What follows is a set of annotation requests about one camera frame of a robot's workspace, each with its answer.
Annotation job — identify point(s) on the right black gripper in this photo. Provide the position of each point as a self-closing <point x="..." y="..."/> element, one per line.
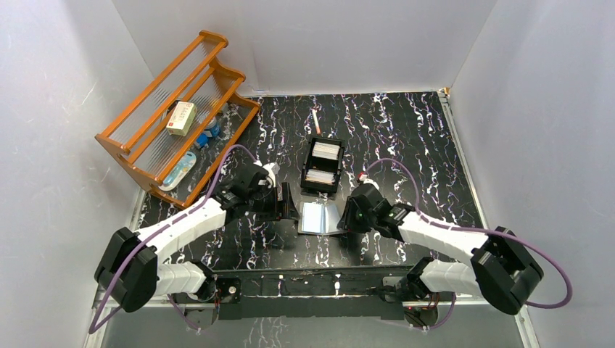
<point x="347" y="221"/>

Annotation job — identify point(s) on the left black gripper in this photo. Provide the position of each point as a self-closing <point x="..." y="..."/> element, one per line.
<point x="281" y="204"/>

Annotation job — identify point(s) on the silver metal card holder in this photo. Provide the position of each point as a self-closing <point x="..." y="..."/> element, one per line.
<point x="319" y="219"/>

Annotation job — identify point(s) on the black card tray box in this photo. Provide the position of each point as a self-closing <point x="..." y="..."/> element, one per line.
<point x="310" y="162"/>

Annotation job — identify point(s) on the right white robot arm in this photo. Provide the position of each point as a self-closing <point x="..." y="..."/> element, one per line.
<point x="493" y="267"/>

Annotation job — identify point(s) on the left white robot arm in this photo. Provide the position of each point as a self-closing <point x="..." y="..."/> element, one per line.
<point x="133" y="268"/>

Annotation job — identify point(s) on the white card stack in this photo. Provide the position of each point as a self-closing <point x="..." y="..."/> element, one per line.
<point x="326" y="151"/>

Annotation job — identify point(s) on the pink white pen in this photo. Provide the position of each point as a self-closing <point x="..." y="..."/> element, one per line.
<point x="314" y="114"/>

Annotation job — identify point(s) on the blue small bottle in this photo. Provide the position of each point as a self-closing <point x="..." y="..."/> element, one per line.
<point x="211" y="131"/>

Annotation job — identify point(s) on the light blue blister pack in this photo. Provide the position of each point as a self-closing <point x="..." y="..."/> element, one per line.
<point x="178" y="173"/>

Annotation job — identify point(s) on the orange wooden shelf rack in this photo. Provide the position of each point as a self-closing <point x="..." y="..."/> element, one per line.
<point x="171" y="138"/>

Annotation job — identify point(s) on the cream medicine box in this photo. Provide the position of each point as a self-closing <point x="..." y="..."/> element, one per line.
<point x="181" y="118"/>

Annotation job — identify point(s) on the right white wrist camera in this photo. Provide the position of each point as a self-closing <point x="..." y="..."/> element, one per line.
<point x="363" y="178"/>

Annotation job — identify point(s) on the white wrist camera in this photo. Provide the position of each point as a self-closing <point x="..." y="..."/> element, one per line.
<point x="363" y="178"/>
<point x="272" y="170"/>

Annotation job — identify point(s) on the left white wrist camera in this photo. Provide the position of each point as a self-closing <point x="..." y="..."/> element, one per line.
<point x="272" y="170"/>

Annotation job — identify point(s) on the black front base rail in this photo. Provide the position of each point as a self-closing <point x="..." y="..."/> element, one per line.
<point x="361" y="291"/>

